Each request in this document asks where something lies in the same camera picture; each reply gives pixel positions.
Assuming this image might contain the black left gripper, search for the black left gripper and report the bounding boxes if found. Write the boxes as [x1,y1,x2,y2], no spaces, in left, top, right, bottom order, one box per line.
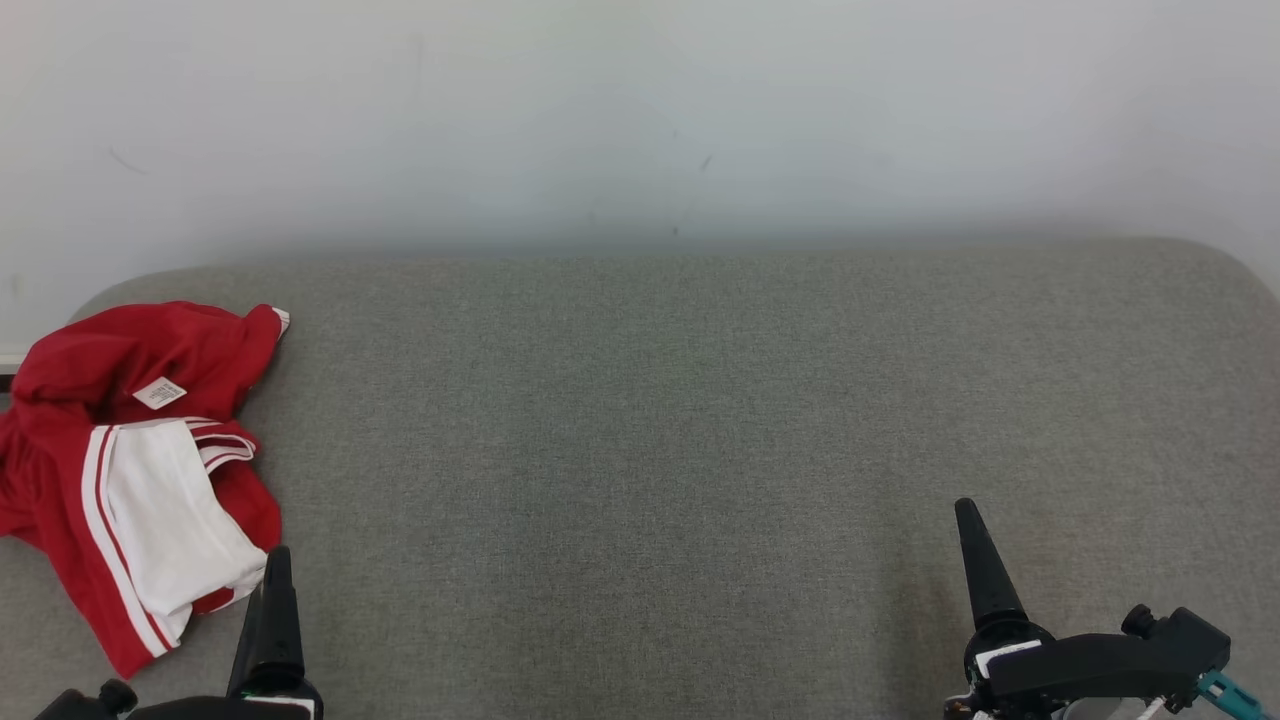
[130,545,326,720]

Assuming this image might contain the red shorts with white trim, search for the red shorts with white trim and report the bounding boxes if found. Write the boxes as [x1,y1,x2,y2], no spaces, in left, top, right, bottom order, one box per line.
[0,302,291,549]

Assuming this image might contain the red jersey with white sleeves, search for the red jersey with white sleeves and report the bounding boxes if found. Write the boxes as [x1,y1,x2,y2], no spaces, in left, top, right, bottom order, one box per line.
[60,378,286,681]

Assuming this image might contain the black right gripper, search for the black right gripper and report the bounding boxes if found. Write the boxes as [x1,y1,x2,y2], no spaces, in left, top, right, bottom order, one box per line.
[945,497,1126,720]

